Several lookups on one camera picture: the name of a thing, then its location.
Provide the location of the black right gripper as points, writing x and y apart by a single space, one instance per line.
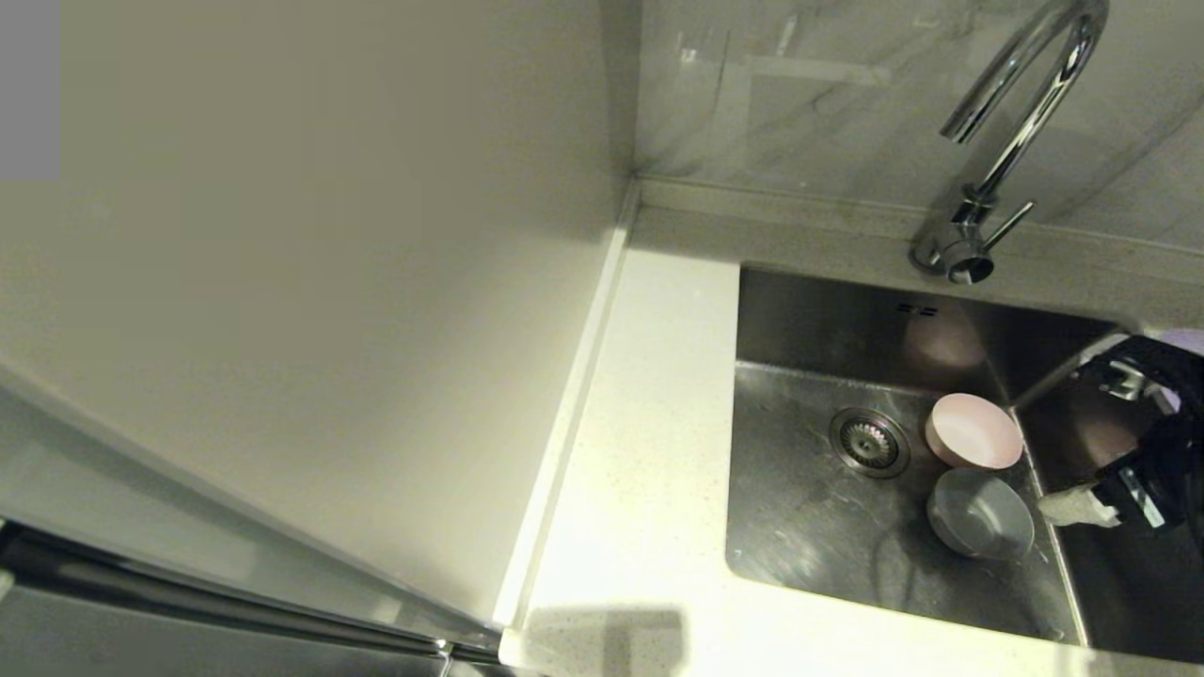
1183 470

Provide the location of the pink round bowl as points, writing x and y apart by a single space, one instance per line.
978 432

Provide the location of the pale blue round bowl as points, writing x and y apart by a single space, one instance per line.
983 517

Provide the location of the chrome gooseneck faucet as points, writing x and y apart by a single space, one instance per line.
1016 146

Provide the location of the stainless steel sink basin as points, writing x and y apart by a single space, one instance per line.
818 536

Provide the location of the round metal drain strainer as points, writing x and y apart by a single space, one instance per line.
869 442

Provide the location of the tall silver door refrigerator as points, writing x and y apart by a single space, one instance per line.
282 235

